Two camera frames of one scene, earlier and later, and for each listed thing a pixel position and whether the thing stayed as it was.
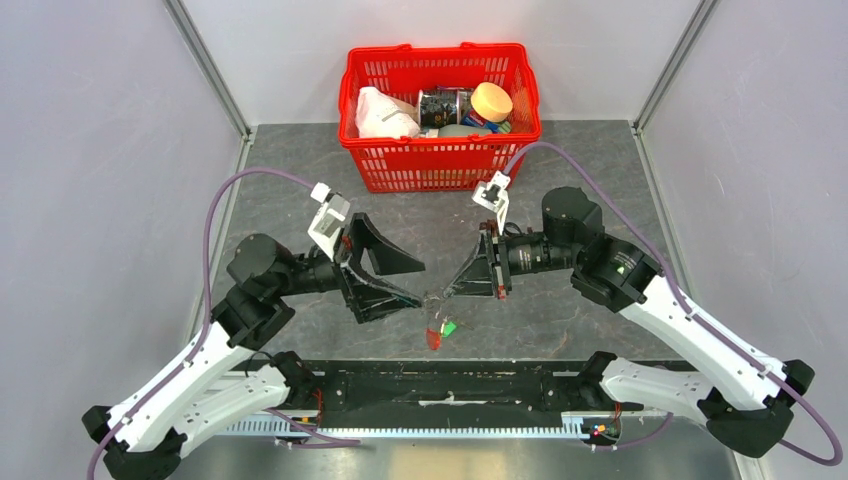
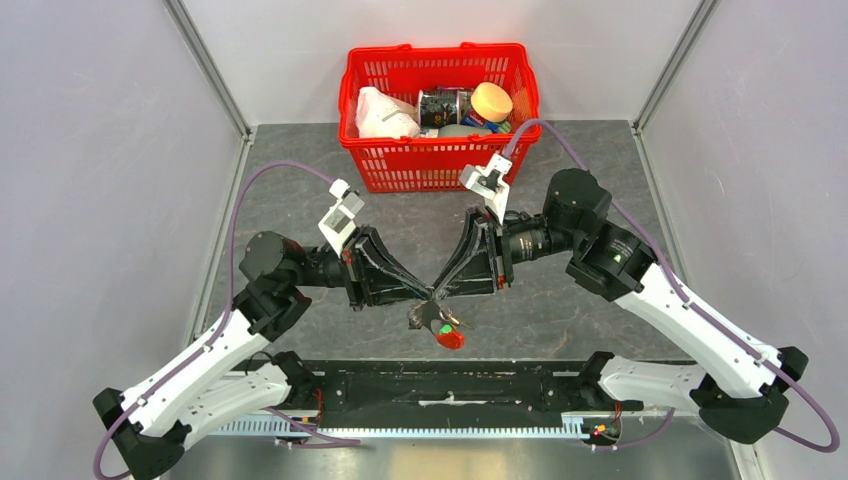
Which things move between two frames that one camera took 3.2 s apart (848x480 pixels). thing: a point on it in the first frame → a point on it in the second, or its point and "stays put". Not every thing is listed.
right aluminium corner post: x=684 y=42 stays put
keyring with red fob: x=434 y=337 → x=452 y=340
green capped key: x=449 y=327 stays put
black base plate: x=434 y=388 stays put
